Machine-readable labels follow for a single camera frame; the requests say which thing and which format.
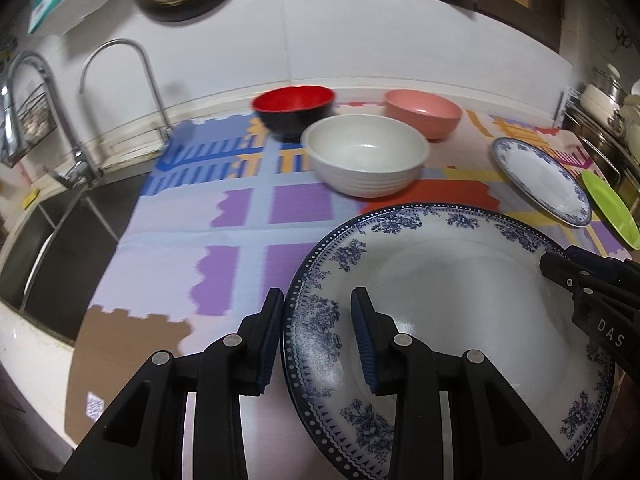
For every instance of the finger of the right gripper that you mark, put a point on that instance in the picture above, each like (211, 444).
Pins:
(599, 263)
(565, 269)

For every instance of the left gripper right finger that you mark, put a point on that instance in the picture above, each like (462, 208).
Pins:
(375, 332)

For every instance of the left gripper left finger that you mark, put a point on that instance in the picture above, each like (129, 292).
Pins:
(261, 334)

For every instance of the green plastic plate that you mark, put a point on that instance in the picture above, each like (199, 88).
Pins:
(613, 208)

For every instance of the blue white plate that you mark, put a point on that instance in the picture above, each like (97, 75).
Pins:
(544, 180)
(458, 278)

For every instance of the white ceramic bowl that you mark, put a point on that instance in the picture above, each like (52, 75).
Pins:
(365, 156)

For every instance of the pink bowl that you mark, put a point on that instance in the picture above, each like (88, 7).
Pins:
(433, 116)

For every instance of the red black bowl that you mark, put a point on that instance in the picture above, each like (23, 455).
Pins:
(288, 111)

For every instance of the colourful patterned mat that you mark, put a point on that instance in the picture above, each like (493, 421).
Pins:
(228, 213)

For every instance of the cream ceramic teapot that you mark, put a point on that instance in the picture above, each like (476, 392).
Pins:
(631, 115)

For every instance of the white pot with lid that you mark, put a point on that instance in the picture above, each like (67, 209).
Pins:
(603, 96)

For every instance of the stainless steel sink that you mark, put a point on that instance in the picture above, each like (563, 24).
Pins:
(54, 267)

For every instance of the black scissors hanging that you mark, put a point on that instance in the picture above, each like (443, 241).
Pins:
(622, 39)

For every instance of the thin gooseneck faucet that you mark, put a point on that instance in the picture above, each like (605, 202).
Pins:
(117, 87)

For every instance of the chrome pull-down faucet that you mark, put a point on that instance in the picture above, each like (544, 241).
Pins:
(13, 145)

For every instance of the yellow sponge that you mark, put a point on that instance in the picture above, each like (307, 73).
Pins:
(30, 198)

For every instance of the wire sponge basket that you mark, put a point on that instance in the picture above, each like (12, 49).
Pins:
(36, 117)

